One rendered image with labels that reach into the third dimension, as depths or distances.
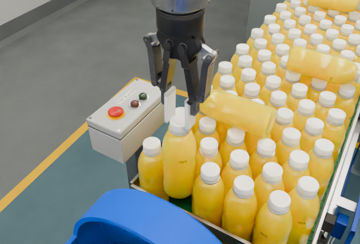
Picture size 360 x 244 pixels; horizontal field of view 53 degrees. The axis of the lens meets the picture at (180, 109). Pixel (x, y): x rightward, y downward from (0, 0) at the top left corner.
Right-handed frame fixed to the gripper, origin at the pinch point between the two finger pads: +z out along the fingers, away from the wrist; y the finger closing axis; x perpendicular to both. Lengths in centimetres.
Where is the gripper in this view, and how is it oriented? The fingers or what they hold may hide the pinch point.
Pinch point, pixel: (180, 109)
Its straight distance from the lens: 67.5
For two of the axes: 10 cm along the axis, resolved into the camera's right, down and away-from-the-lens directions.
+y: 8.6, 3.2, -4.0
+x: 5.2, -5.3, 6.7
